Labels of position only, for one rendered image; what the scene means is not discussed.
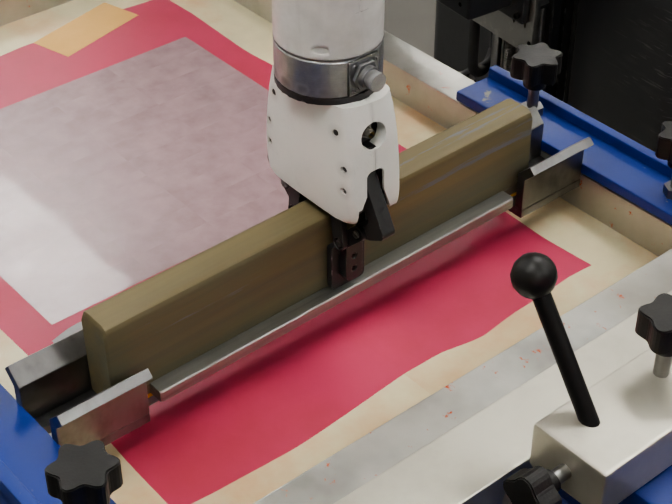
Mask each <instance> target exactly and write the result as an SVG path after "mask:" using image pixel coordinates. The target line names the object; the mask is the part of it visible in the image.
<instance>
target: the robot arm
mask: <svg viewBox="0 0 672 504"><path fill-rule="evenodd" d="M384 12H385V0H272V30H273V61H274V63H273V67H272V72H271V77H270V84H269V93H268V105H267V149H268V156H267V157H268V161H269V163H270V166H271V168H272V170H273V171H274V173H275V174H276V175H277V176H278V177H279V178H280V179H281V184H282V186H283V187H284V189H285V190H286V192H287V194H288V196H289V203H288V209H289V208H291V207H293V206H294V205H296V204H298V203H300V202H302V201H304V200H306V199H309V200H310V201H312V202H313V203H315V204H316V205H317V206H319V207H320V208H322V209H323V210H325V211H326V212H327V213H329V214H330V215H331V225H332V236H333V242H332V243H331V244H329V245H328V246H327V283H328V286H329V287H331V288H332V289H336V288H338V287H340V286H342V285H344V284H345V283H347V282H349V281H351V280H353V279H355V278H357V277H358V276H360V275H362V274H363V272H364V241H365V240H369V241H383V240H384V239H386V238H388V237H390V236H392V235H394V234H395V228H394V225H393V222H392V219H391V216H390V213H389V210H388V207H387V204H388V205H389V206H391V205H393V204H395V203H396V202H397V201H398V197H399V150H398V136H397V126H396V118H395V112H394V106H393V101H392V97H391V92H390V88H389V86H388V85H387V84H385V83H386V76H385V75H384V74H383V57H384ZM347 223H349V224H355V226H353V227H351V228H349V229H347Z"/></svg>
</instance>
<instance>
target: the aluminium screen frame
mask: <svg viewBox="0 0 672 504"><path fill-rule="evenodd" d="M70 1H73V0H0V26H3V25H6V24H8V23H11V22H14V21H17V20H20V19H22V18H25V17H28V16H31V15H34V14H36V13H39V12H42V11H45V10H48V9H50V8H53V7H56V6H59V5H62V4H64V3H67V2H70ZM234 1H235V2H237V3H239V4H240V5H242V6H244V7H245V8H247V9H249V10H250V11H252V12H254V13H255V14H257V15H259V16H260V17H262V18H264V19H265V20H267V21H269V22H270V23H272V0H234ZM383 74H384V75H385V76H386V83H385V84H387V85H388V86H389V88H390V92H391V96H393V97H395V98H396V99H398V100H399V101H401V102H403V103H404V104H406V105H408V106H409V107H411V108H413V109H414V110H416V111H418V112H419V113H421V114H423V115H424V116H426V117H428V118H429V119H431V120H433V121H434V122H436V123H438V124H439V125H441V126H443V127H444V128H446V129H448V128H450V127H452V126H454V125H456V124H458V123H460V122H462V121H464V120H466V119H468V118H470V117H472V116H474V115H476V114H478V112H476V111H474V110H473V109H471V108H469V107H468V106H466V105H464V104H462V103H461V102H459V101H457V100H456V93H457V91H458V90H461V89H463V88H465V87H467V86H469V85H471V84H473V83H476V82H475V81H473V80H471V79H470V78H468V77H466V76H464V75H463V74H461V73H459V72H457V71H456V70H454V69H452V68H450V67H448V66H447V65H445V64H443V63H441V62H440V61H438V60H436V59H434V58H433V57H431V56H429V55H427V54H425V53H424V52H422V51H420V50H418V49H417V48H415V47H413V46H411V45H410V44H408V43H406V42H404V41H402V40H401V39H399V38H397V37H395V36H394V35H392V34H390V33H388V32H387V31H385V30H384V57H383ZM560 198H562V199H564V200H565V201H567V202H569V203H570V204H572V205H574V206H575V207H577V208H578V209H580V210H582V211H583V212H585V213H587V214H588V215H590V216H592V217H593V218H595V219H597V220H598V221H600V222H602V223H603V224H605V225H607V226H608V227H610V228H612V229H613V230H615V231H617V232H618V233H620V234H622V235H623V236H625V237H627V238H628V239H630V240H632V241H633V242H635V243H637V244H638V245H640V246H642V247H643V248H645V249H647V250H648V251H650V252H652V253H653V254H655V255H656V256H658V257H657V258H655V259H654V260H652V261H650V262H649V263H647V264H646V265H644V266H642V267H641V268H639V269H637V270H636V271H634V272H632V273H631V274H629V275H627V276H626V277H624V278H623V279H621V280H619V281H618V282H616V283H614V284H613V285H611V286H609V287H608V288H606V289H604V290H603V291H601V292H600V293H598V294H596V295H595V296H593V297H591V298H590V299H588V300H586V301H585V302H583V303H581V304H580V305H578V306H577V307H575V308H573V309H572V310H570V311H568V312H567V313H565V314H563V315H562V316H560V317H561V319H562V322H563V325H564V327H565V330H566V333H567V335H568V338H569V340H570V343H571V346H572V348H573V351H574V352H575V351H576V350H578V349H579V348H581V347H583V346H584V345H586V344H587V343H589V342H590V341H592V340H594V339H595V338H597V337H598V336H600V335H602V334H603V333H605V332H606V331H608V330H609V329H611V328H613V327H614V326H616V325H617V324H619V323H621V322H622V321H624V320H625V319H627V318H628V317H630V316H632V315H633V314H635V313H636V312H638V308H640V306H643V305H645V304H649V303H652V302H653V301H654V300H655V298H656V297H657V296H658V295H660V294H663V293H668V292H670V291H671V290H672V225H670V224H668V223H667V222H665V221H663V220H662V219H660V218H658V217H656V216H655V215H653V214H651V213H650V212H648V211H646V210H644V209H643V208H641V207H639V206H638V205H636V204H634V203H632V202H631V201H629V200H627V199H626V198H624V197H622V196H620V195H619V194H617V193H615V192H614V191H612V190H610V189H608V188H607V187H605V186H603V185H602V184H600V183H598V182H596V181H595V180H593V179H591V178H590V177H588V176H586V175H584V174H583V173H581V178H580V186H579V187H577V188H575V189H573V190H572V191H570V192H568V193H566V194H564V195H562V196H561V197H560ZM554 364H556V361H555V358H554V355H553V353H552V350H551V348H550V345H549V342H548V340H547V337H546V334H545V332H544V329H543V327H542V328H540V329H539V330H537V331H535V332H534V333H532V334H531V335H529V336H527V337H526V338H524V339H522V340H521V341H519V342H517V343H516V344H514V345H512V346H511V347H509V348H508V349H506V350H504V351H503V352H501V353H499V354H498V355H496V356H494V357H493V358H491V359H489V360H488V361H486V362H485V363H483V364H481V365H480V366H478V367H476V368H475V369H473V370H471V371H470V372H468V373H466V374H465V375H463V376H462V377H460V378H458V379H457V380H455V381H453V382H452V383H450V384H448V385H447V386H445V387H443V388H442V389H440V390H439V391H437V392H435V393H434V394H432V395H430V396H429V397H427V398H425V399H424V400H422V401H420V402H419V403H417V404H416V405H414V406H412V407H411V408H409V409H407V410H406V411H404V412H402V413H401V414H399V415H397V416H396V417H394V418H393V419H391V420H389V421H388V422H386V423H384V424H383V425H381V426H379V427H378V428H376V429H374V430H373V431H371V432H370V433H368V434H366V435H365V436H363V437H361V438H360V439H358V440H356V441H355V442H353V443H351V444H350V445H348V446H347V447H345V448H343V449H342V450H340V451H338V452H337V453H335V454H333V455H332V456H330V457H328V458H327V459H325V460H324V461H322V462H320V463H319V464H317V465H315V466H314V467H312V468H310V469H309V470H307V471H305V472H304V473H302V474H301V475H299V476H297V477H296V478H294V479H292V480H291V481H289V482H287V483H286V484H284V485H282V486H281V487H279V488H278V489H276V490H274V491H273V492H271V493H269V494H268V495H266V496H264V497H263V498H261V499H259V500H258V501H256V502H255V503H253V504H334V503H335V502H337V501H339V500H340V499H342V498H343V497H345V496H347V495H348V494H350V493H351V492H353V491H354V490H356V489H358V488H359V487H361V486H362V485H364V484H366V483H367V482H369V481H370V480H372V479H373V478H375V477H377V476H378V475H380V474H381V473H383V472H385V471H386V470H388V469H389V468H391V467H392V466H394V465H396V464H397V463H399V462H400V461H402V460H404V459H405V458H407V457H408V456H410V455H411V454H413V453H415V452H416V451H418V450H419V449H421V448H423V447H424V446H426V445H427V444H429V443H430V442H432V441H434V440H435V439H437V438H438V437H440V436H442V435H443V434H445V433H446V432H448V431H449V430H451V429H453V428H454V427H456V426H457V425H459V424H461V423H462V422H464V421H465V420H467V419H468V418H470V417H472V416H473V415H475V414H476V413H478V412H480V411H481V410H483V409H484V408H486V407H488V406H489V405H491V404H492V403H494V402H495V401H497V400H499V399H500V398H502V397H503V396H505V395H507V394H508V393H510V392H511V391H513V390H514V389H516V388H518V387H519V386H521V385H522V384H524V383H526V382H527V381H529V380H530V379H532V378H533V377H535V376H537V375H538V374H540V373H541V372H543V371H545V370H546V369H548V368H549V367H551V366H552V365H554Z"/></svg>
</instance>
